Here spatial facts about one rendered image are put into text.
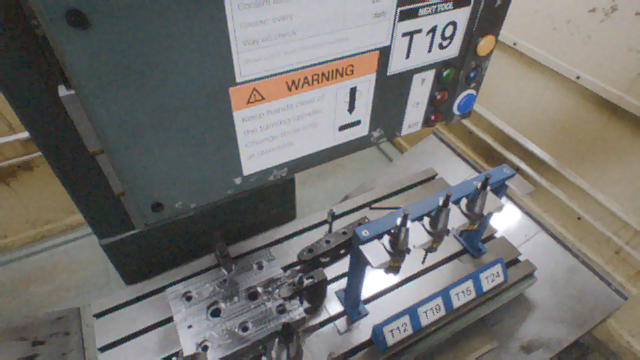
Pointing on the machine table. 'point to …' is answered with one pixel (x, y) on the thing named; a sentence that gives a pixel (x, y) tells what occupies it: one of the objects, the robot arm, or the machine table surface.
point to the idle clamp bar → (328, 244)
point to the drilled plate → (243, 276)
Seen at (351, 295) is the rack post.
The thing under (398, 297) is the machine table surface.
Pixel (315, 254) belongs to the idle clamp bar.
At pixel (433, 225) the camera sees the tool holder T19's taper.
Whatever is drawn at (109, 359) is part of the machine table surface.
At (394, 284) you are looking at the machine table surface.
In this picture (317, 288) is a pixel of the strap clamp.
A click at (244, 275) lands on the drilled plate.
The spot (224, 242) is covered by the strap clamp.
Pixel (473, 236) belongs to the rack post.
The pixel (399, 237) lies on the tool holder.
